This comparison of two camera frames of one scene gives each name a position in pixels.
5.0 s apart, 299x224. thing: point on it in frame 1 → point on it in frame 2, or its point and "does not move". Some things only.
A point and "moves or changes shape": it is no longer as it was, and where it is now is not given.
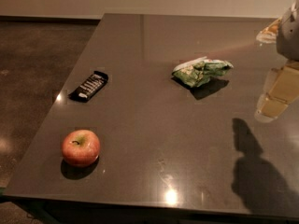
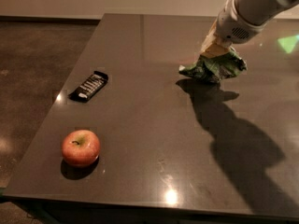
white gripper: x=290 y=36 → x=231 y=24
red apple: x=80 y=147 does not move
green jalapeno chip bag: x=196 y=72 moves or changes shape
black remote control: x=89 y=88 does not move
